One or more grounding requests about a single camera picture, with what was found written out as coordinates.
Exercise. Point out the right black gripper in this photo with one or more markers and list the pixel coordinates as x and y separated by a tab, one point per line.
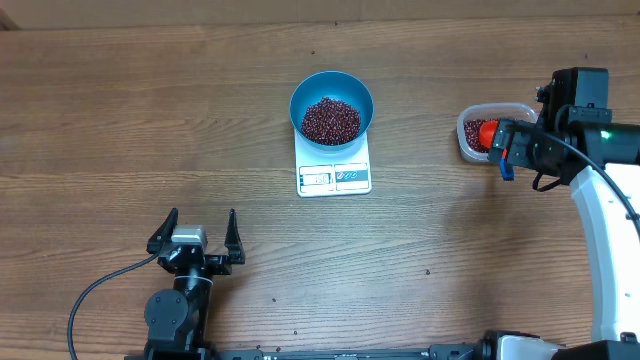
522	141

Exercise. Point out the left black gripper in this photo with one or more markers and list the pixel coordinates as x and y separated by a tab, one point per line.
236	257

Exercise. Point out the orange measuring scoop blue handle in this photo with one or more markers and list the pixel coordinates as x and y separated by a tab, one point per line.
487	132

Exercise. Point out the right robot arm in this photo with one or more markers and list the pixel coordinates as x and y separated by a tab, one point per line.
576	141

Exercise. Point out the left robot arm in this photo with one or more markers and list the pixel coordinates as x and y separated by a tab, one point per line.
176	317

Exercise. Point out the white kitchen scale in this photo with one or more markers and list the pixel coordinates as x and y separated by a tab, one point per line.
332	172

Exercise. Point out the red beans in bowl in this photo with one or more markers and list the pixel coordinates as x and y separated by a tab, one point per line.
331	122

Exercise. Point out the blue bowl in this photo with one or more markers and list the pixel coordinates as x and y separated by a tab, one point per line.
336	85

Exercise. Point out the clear plastic container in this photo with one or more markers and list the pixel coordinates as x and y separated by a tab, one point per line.
488	111

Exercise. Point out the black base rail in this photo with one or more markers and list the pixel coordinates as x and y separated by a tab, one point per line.
345	354

